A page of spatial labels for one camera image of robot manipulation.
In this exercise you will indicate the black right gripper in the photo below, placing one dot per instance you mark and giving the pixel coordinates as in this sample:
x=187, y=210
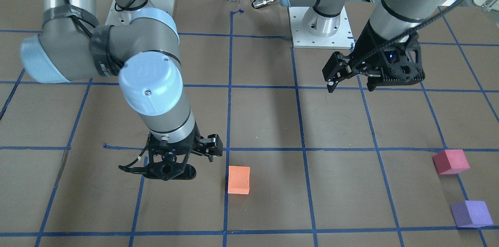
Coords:
x=211, y=148

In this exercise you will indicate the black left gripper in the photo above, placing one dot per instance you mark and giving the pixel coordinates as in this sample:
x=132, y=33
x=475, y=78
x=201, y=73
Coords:
x=367, y=43

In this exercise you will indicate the orange foam block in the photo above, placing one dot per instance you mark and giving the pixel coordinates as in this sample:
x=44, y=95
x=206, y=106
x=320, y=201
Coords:
x=239, y=180

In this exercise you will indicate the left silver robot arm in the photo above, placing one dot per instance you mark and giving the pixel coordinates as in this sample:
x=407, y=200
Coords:
x=391, y=18

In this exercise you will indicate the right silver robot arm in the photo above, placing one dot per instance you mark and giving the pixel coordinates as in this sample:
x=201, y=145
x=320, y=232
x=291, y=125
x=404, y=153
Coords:
x=143, y=52

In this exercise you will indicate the pink foam block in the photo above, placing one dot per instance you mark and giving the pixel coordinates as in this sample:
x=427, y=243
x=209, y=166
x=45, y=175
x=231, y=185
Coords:
x=450, y=161

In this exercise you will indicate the purple foam block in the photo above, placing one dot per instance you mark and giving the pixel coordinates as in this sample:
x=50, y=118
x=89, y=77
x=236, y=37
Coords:
x=471, y=214

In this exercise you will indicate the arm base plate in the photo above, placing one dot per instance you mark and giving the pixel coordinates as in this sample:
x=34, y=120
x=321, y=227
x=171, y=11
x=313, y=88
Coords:
x=310, y=30
x=124, y=17

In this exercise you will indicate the silver cable connector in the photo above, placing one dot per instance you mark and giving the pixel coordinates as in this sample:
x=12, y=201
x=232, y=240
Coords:
x=257, y=4

